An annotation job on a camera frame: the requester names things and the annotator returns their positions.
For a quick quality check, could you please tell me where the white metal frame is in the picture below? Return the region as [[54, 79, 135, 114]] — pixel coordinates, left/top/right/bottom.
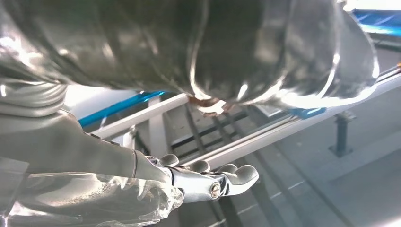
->
[[91, 67, 401, 171]]

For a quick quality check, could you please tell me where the dark metal post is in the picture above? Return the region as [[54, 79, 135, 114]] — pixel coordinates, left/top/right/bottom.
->
[[328, 110, 357, 158]]

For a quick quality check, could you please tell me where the blue metal shelf rack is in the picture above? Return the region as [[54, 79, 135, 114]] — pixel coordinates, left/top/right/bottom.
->
[[78, 9, 401, 128]]

